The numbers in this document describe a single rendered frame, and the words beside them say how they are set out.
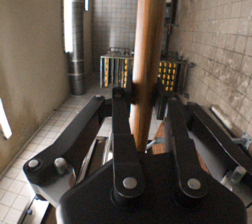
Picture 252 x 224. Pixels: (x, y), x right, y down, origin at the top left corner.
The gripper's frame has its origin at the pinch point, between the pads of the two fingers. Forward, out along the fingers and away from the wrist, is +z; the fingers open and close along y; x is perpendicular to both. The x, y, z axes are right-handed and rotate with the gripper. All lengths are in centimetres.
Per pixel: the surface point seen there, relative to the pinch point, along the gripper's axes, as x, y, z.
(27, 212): -137, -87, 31
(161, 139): -75, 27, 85
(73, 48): -26, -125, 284
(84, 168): -135, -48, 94
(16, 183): -135, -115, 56
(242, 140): -75, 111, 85
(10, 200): -135, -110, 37
